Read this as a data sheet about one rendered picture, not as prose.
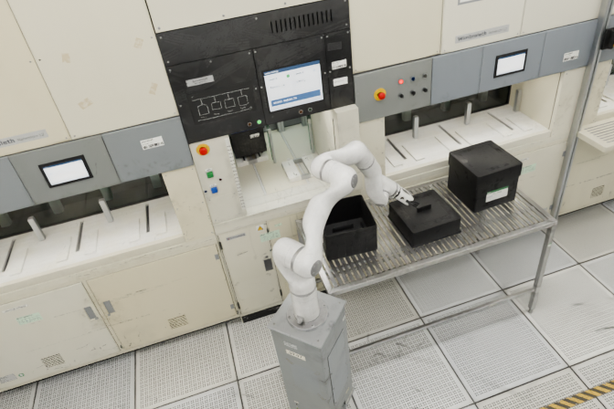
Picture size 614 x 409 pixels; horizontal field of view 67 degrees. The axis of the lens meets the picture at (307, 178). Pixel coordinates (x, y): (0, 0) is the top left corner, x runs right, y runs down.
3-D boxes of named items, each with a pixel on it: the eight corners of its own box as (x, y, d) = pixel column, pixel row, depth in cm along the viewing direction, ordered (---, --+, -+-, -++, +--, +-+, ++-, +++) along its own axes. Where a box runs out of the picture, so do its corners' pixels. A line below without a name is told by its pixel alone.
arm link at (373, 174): (370, 183, 206) (390, 208, 230) (375, 151, 212) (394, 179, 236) (351, 183, 211) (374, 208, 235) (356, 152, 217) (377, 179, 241)
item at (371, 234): (315, 227, 266) (312, 204, 256) (363, 217, 269) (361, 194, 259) (327, 261, 244) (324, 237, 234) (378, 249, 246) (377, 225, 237)
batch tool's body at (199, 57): (244, 329, 307) (155, 37, 195) (222, 238, 383) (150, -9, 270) (367, 289, 323) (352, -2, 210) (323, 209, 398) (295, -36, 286)
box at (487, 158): (473, 214, 261) (478, 177, 246) (445, 186, 283) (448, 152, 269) (517, 199, 266) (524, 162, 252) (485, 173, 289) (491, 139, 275)
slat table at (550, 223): (339, 382, 270) (328, 294, 226) (309, 304, 318) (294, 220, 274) (534, 312, 293) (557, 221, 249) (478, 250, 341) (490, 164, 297)
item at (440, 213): (412, 248, 244) (413, 230, 237) (386, 215, 268) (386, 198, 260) (461, 232, 250) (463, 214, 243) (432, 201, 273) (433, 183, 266)
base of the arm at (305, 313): (316, 336, 207) (312, 309, 197) (280, 321, 216) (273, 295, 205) (333, 304, 220) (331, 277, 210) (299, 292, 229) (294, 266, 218)
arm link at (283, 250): (303, 301, 200) (297, 262, 187) (273, 282, 211) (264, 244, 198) (322, 284, 207) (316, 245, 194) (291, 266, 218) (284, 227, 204)
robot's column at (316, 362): (333, 434, 246) (320, 348, 202) (288, 413, 258) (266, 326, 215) (354, 388, 265) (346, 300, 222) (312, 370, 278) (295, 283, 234)
